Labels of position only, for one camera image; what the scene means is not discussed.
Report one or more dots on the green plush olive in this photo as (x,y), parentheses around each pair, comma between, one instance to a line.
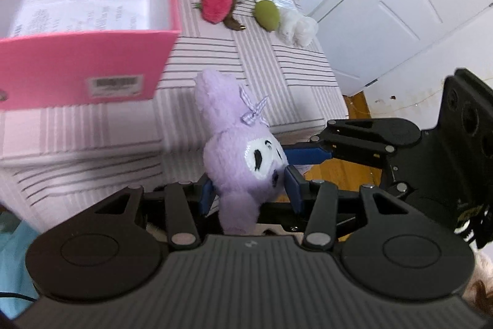
(266,15)

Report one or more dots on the white door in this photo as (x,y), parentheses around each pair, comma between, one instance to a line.
(404,24)

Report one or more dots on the pink box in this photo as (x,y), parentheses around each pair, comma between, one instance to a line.
(57,70)

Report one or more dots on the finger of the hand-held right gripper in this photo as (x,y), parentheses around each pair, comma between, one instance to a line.
(277,215)
(308,153)

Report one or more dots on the beige fuzzy cloth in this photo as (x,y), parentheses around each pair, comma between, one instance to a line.
(481,275)

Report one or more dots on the white plastic bag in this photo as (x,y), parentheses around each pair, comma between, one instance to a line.
(298,28)

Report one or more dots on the purple plush toy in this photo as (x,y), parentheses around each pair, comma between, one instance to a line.
(235,159)

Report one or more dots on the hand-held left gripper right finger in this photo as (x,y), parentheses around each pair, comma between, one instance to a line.
(294,190)

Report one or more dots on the light blue cloth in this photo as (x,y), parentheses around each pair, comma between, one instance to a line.
(15,255)

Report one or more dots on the red plush strawberry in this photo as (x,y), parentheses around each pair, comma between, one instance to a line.
(217,1)

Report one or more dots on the striped bed sheet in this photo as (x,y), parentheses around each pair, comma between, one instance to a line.
(269,82)

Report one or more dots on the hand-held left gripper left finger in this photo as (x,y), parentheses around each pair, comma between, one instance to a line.
(207,198)

